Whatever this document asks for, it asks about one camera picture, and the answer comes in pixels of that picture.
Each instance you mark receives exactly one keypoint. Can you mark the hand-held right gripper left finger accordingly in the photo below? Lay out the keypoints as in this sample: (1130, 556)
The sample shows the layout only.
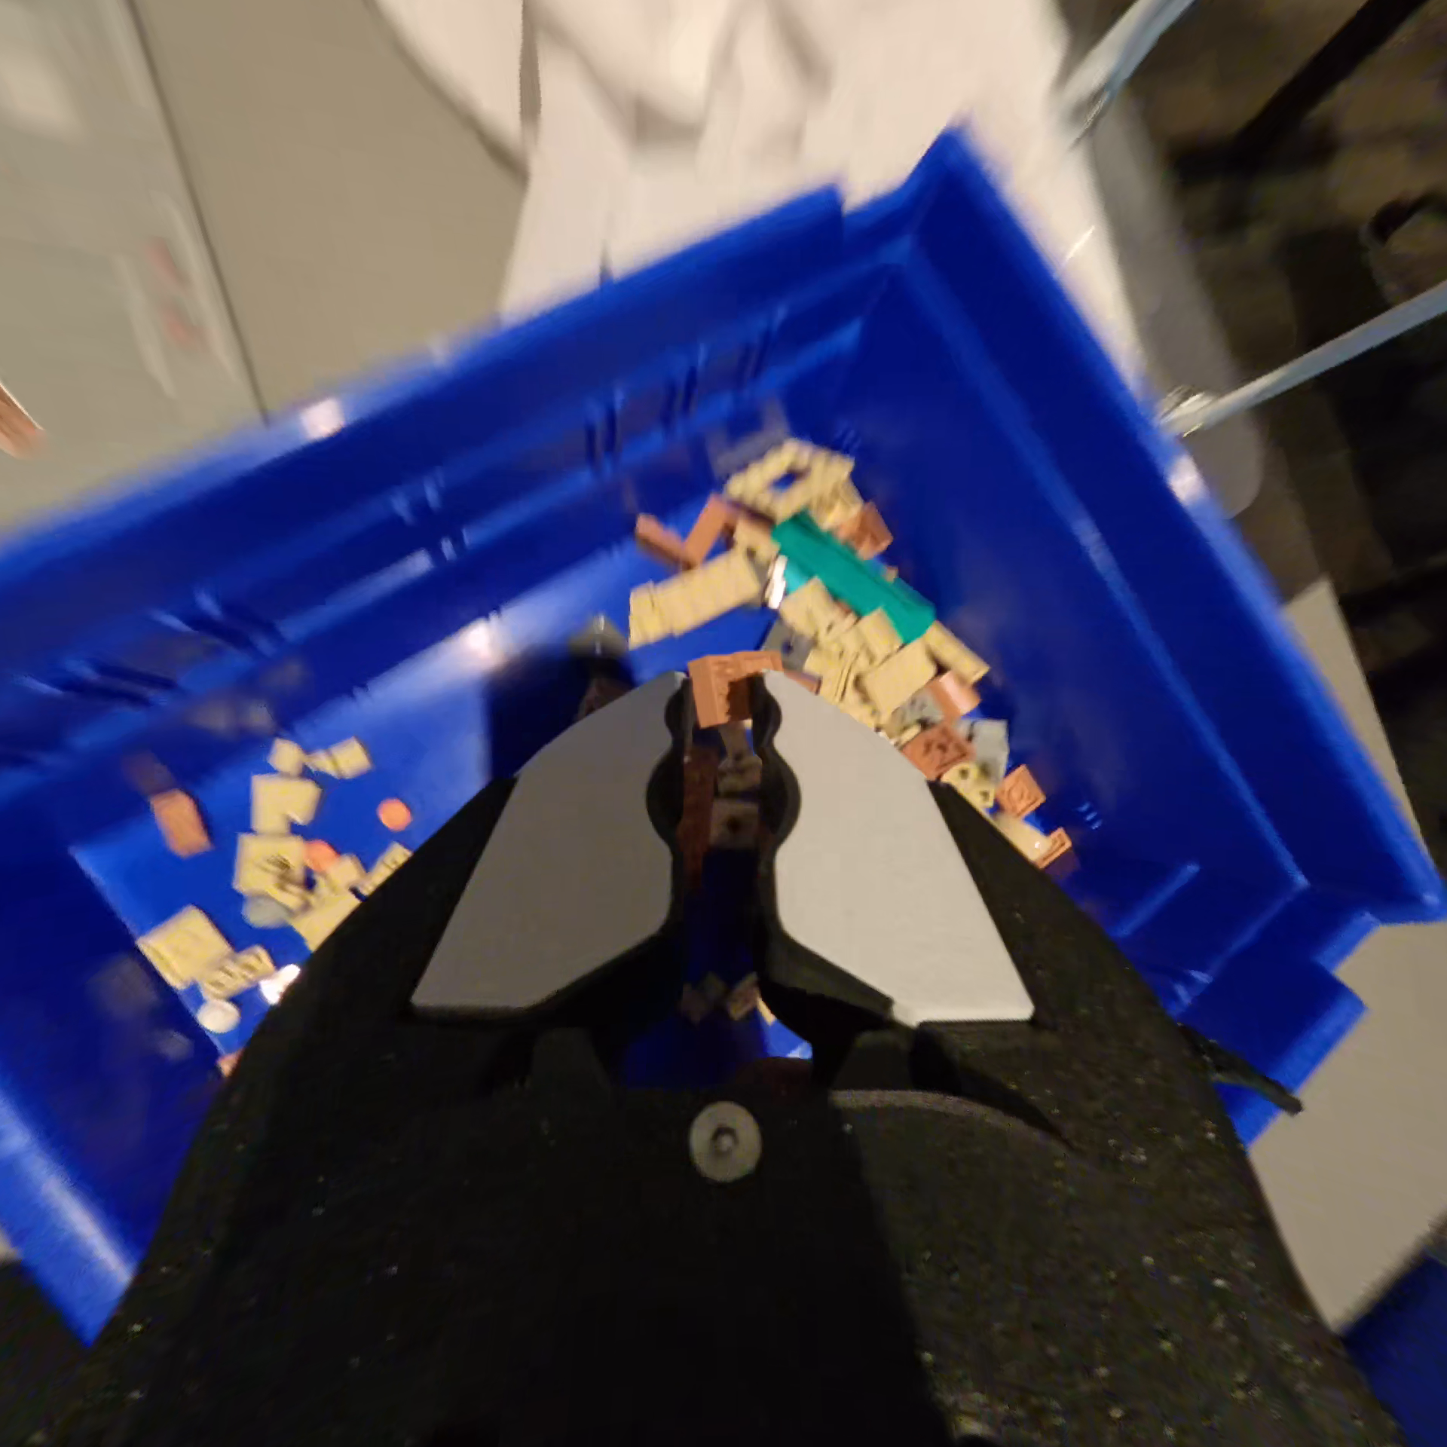
(565, 871)

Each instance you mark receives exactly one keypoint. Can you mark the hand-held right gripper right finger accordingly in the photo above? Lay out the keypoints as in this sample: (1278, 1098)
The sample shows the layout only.
(893, 883)

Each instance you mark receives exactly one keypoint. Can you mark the large pile of toy bricks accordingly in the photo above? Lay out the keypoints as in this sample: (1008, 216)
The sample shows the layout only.
(870, 668)

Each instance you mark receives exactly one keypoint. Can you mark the brown toy brick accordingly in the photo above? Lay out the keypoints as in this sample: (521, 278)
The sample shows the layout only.
(724, 685)

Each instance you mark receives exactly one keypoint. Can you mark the long teal toy brick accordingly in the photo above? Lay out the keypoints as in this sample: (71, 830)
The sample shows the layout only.
(848, 571)

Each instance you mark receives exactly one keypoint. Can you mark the blue plastic bin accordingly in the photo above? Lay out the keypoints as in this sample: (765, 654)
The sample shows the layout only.
(962, 373)

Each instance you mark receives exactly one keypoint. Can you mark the white desk lamp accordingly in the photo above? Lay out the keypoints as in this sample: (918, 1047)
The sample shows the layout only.
(1175, 318)

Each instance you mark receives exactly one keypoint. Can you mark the grey desk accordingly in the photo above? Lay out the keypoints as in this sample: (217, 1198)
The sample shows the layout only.
(362, 249)

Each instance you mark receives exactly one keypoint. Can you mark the dark grey holed brick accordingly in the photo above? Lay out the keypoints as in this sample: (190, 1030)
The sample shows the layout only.
(596, 645)

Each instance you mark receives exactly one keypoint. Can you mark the small scatter of toy bricks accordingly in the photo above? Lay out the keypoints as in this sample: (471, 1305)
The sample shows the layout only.
(278, 866)

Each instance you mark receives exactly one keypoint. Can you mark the grey instruction sheet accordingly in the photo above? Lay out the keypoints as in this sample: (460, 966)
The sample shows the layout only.
(90, 227)

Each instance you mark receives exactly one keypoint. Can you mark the tan studded frame brick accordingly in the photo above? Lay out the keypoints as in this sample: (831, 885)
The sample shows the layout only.
(831, 499)

